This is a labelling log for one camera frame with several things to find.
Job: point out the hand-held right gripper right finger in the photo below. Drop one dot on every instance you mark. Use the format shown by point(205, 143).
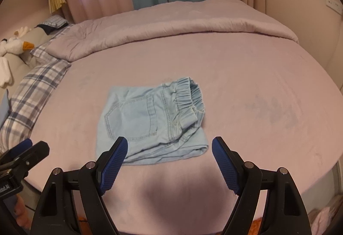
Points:
point(225, 165)

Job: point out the purple duvet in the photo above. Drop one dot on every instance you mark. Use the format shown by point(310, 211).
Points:
point(174, 23)

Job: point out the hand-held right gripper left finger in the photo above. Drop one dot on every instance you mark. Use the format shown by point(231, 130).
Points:
point(114, 165)

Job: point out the pink fuzzy cloth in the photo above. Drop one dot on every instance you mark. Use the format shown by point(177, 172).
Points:
point(321, 220)

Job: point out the white stuffed goose toy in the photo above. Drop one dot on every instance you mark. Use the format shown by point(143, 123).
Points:
point(10, 46)

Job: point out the light blue denim pants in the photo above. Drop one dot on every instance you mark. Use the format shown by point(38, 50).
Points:
point(139, 117)

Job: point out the dark navy cloth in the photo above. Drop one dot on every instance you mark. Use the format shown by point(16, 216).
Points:
point(48, 29)

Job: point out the white wall socket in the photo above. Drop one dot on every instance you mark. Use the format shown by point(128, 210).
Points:
point(334, 4)

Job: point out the blue cushion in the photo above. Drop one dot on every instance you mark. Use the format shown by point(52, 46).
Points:
point(4, 111)

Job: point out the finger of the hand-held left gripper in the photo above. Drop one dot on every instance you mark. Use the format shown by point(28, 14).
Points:
point(22, 146)
point(34, 156)

